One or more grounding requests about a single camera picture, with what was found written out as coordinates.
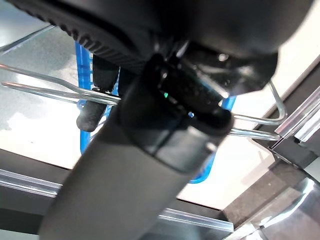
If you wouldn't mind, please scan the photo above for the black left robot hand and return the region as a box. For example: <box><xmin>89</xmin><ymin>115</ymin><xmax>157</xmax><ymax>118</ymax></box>
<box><xmin>4</xmin><ymin>0</ymin><xmax>312</xmax><ymax>240</ymax></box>

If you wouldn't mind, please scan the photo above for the blue plastic shopping basket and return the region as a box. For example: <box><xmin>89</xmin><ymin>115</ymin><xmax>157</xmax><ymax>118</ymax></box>
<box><xmin>74</xmin><ymin>41</ymin><xmax>238</xmax><ymax>185</ymax></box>

